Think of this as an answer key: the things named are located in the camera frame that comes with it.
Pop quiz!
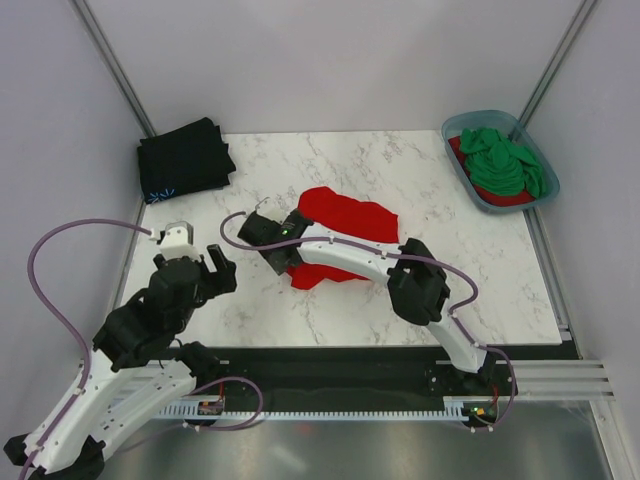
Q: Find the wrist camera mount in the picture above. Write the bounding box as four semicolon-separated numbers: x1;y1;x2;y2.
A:
149;221;200;261
254;197;287;223

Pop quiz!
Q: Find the aluminium frame post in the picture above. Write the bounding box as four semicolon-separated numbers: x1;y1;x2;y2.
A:
70;0;156;137
518;0;600;128

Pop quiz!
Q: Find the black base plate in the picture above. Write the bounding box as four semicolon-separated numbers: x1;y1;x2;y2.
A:
169;344;516;414

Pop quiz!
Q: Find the blue plastic basin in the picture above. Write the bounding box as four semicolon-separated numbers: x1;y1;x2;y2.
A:
441;110;560;214

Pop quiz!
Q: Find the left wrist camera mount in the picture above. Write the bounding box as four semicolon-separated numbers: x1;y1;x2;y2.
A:
149;221;200;261

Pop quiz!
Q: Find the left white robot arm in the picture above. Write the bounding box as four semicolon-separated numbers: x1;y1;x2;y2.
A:
3;244;237;479

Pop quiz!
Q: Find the right aluminium frame post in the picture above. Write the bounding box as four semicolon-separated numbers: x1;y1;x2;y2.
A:
518;0;600;128

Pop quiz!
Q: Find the red t shirt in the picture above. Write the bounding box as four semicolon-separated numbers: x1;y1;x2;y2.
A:
448;136;535;207
287;186;399;290

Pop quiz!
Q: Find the red t shirt in basin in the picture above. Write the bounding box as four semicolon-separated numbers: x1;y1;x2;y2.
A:
448;136;535;207

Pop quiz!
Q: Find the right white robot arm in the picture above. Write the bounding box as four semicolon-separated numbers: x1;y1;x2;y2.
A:
237;210;494;394

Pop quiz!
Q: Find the green t shirt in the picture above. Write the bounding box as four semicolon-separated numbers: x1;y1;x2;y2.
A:
459;127;548;199

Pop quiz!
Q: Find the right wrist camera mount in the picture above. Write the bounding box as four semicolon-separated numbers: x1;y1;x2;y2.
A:
254;197;287;223

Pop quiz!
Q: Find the aluminium rail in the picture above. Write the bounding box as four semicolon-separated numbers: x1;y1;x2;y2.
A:
514;360;614;401

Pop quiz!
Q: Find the folded black t shirt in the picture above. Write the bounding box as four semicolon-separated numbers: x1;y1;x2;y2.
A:
137;117;236;205

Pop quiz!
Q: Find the white slotted cable duct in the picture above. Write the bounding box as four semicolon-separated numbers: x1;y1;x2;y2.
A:
153;397;501;422

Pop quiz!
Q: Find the left aluminium frame post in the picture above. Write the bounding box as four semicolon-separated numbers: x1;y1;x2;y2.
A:
70;0;156;137

